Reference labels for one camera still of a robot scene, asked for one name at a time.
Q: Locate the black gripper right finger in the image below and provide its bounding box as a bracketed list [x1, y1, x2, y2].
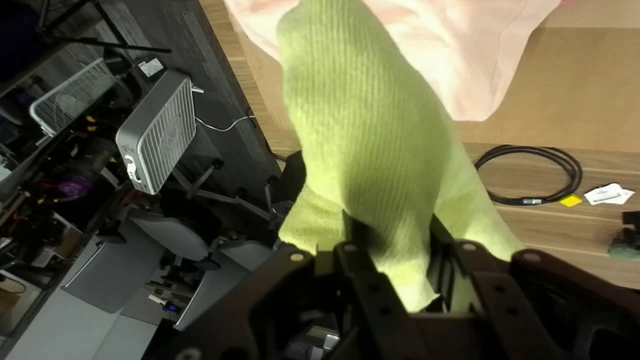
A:
[426, 218, 497, 320]

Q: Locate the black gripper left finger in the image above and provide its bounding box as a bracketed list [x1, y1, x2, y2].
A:
[336, 218, 416, 335]

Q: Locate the yellow-green towel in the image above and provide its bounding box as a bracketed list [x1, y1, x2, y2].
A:
[277, 0, 522, 313]

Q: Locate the peach t-shirt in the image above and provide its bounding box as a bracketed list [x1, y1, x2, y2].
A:
[223, 0, 559, 123]

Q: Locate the brown cardboard box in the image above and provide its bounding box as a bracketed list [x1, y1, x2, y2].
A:
[459, 0, 640, 152]

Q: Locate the white paper tag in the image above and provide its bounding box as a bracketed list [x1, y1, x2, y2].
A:
[584, 183, 633, 207]

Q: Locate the white space heater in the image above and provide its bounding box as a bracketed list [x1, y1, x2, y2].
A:
[116, 73, 195, 195]

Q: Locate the black cable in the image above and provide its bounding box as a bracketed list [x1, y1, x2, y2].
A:
[472, 143, 585, 208]

